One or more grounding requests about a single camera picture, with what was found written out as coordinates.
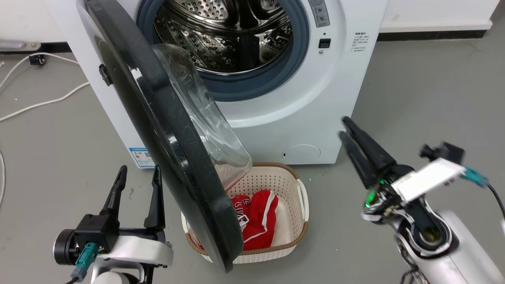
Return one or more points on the white garment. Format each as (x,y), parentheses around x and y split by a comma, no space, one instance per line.
(285,227)

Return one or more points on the grey control label strip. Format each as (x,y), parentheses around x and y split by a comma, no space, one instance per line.
(318,12)

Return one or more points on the cream woven laundry basket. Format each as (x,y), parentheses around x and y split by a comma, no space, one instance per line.
(276,181)

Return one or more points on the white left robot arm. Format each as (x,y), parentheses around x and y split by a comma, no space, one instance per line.
(114,276)

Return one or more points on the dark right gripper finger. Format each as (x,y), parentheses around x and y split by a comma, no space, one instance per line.
(371,146)
(359,157)

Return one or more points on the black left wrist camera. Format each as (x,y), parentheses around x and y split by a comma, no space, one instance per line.
(92,232)

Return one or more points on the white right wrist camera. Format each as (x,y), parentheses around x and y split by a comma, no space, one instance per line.
(428,177)

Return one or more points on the round white filter cover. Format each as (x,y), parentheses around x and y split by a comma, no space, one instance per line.
(302,153)

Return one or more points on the black wall baseboard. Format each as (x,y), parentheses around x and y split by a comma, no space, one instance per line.
(430,35)

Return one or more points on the black rimmed glass washer door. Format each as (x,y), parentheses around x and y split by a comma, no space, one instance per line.
(158,118)

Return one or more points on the small black floor plug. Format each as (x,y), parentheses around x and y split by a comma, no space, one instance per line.
(36,59)

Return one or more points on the grey metal bar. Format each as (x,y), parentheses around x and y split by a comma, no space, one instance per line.
(17,45)

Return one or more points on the black door lock latch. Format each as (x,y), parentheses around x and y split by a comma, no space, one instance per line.
(324,43)

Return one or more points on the black green-lit right gripper body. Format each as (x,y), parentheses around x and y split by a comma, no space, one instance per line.
(384,197)

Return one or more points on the perforated steel washer drum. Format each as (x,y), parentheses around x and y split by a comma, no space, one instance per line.
(221,39)

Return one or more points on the grey rubber door gasket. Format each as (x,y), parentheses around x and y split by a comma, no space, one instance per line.
(254,85)

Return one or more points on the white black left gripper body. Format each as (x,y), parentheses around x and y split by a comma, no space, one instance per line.
(142,248)

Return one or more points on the red white sports jersey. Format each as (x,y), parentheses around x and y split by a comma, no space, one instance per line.
(258,217)

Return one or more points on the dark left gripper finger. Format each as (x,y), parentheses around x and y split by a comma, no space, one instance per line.
(115,193)
(156,201)

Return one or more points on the blue energy label sticker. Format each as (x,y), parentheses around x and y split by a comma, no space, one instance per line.
(140,157)

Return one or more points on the printed text sticker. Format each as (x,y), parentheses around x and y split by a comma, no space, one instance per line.
(361,41)

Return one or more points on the white front-load washing machine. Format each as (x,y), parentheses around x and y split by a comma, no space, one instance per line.
(311,98)

